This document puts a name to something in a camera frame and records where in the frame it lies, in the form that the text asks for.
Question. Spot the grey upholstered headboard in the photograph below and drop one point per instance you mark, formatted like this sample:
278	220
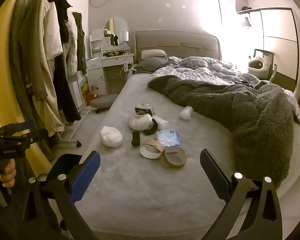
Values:
177	42

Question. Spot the yellow painting canvas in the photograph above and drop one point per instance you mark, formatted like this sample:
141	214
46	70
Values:
84	88

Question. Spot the brown cardboard tape core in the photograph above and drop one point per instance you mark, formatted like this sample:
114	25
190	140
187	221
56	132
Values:
175	158

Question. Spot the large bubble wrap roll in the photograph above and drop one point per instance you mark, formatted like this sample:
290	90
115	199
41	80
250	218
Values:
162	122

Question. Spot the oval vanity mirror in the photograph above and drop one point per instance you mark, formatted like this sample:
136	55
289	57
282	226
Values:
115	27

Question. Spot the bed with grey sheet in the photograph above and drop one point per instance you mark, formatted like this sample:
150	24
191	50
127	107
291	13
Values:
140	192

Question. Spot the olive green coat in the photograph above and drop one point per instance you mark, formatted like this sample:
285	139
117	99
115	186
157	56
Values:
32	55

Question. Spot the person's left hand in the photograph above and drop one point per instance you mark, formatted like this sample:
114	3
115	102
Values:
10	173

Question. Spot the dark green vest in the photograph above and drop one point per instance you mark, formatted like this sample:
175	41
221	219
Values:
80	42

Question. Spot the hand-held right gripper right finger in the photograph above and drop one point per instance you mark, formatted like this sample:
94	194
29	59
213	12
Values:
215	177

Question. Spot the silver cylindrical lamp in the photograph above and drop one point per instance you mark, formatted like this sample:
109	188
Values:
123	36

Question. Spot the black curved foam piece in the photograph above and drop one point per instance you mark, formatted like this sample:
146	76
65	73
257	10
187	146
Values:
153	128

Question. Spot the squashed cardboard tape core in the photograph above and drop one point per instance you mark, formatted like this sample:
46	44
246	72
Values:
150	151

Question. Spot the blue patterned duvet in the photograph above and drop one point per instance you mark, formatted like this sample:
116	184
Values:
202	72

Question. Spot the white vanity table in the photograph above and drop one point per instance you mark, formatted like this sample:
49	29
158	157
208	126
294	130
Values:
100	62

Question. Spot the wall lamp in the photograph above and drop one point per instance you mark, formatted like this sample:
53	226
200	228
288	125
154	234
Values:
246	23

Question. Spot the cream hanging garment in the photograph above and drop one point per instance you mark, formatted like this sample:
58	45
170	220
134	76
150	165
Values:
52	37

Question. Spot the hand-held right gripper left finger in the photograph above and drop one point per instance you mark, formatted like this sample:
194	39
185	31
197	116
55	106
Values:
86	177

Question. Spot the clear tissue wrapper black label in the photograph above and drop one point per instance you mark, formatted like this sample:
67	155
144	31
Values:
142	108

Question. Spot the black rectangular block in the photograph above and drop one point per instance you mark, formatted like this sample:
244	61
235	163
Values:
135	138

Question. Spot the blue cartoon tissue packet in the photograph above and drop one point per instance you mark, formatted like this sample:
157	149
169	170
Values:
168	137

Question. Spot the grey fleece blanket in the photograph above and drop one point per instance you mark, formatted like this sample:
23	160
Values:
240	110

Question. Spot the beige pillow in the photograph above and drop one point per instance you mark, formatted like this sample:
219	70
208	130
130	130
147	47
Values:
152	53

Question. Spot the white cloth bundle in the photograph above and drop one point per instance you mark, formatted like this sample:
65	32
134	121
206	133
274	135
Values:
140	122

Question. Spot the grey-green pillow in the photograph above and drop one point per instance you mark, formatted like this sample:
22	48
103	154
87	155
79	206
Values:
150	65

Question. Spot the orange bag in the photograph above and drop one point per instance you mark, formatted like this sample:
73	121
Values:
92	97

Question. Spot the small bubble wrap wad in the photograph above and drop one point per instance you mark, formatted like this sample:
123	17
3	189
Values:
185	113

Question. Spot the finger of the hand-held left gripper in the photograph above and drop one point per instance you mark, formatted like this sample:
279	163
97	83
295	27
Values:
17	127
33	137

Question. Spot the white power strip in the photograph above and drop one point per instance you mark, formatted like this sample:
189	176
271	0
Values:
126	66

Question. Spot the white puffer jacket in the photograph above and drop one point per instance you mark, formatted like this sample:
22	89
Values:
71	50

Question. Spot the white wardrobe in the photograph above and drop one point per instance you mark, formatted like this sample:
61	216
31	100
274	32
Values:
277	42

